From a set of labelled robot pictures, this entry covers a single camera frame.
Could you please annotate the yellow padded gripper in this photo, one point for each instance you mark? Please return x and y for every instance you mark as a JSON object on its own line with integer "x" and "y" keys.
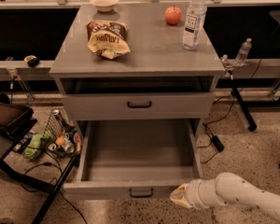
{"x": 193, "y": 192}

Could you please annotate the grey drawer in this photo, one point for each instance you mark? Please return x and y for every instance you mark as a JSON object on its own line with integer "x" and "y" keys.
{"x": 138, "y": 106}
{"x": 123, "y": 159}

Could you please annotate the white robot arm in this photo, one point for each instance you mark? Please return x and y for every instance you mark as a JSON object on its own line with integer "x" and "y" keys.
{"x": 227, "y": 189}

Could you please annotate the grey top drawer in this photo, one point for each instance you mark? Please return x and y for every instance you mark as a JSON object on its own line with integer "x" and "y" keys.
{"x": 138, "y": 106}

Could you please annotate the grey drawer cabinet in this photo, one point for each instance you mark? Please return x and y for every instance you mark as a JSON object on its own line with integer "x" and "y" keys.
{"x": 157, "y": 62}

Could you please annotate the black stand leg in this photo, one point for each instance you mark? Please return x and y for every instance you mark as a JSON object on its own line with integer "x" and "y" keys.
{"x": 229, "y": 68}

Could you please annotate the green plastic bag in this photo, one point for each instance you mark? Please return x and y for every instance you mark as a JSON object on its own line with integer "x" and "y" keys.
{"x": 38, "y": 145}

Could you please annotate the small water bottle on ledge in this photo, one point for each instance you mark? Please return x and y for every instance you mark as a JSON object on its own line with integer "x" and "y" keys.
{"x": 243, "y": 52}

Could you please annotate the crumpled chip bag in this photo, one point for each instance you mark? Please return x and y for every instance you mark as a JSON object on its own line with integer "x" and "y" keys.
{"x": 107, "y": 39}

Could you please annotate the red apple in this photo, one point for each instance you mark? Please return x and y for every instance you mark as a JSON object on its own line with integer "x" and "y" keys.
{"x": 173, "y": 15}

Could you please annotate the large clear water bottle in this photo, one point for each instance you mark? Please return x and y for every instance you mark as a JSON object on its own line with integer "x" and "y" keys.
{"x": 194, "y": 21}

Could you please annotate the black tape measure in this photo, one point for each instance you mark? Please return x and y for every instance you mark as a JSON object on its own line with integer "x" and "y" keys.
{"x": 32, "y": 60}

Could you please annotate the white bowl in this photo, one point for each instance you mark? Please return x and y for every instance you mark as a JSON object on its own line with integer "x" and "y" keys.
{"x": 104, "y": 5}

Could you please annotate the wire basket with cans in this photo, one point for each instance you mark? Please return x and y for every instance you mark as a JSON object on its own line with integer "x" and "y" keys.
{"x": 60, "y": 137}

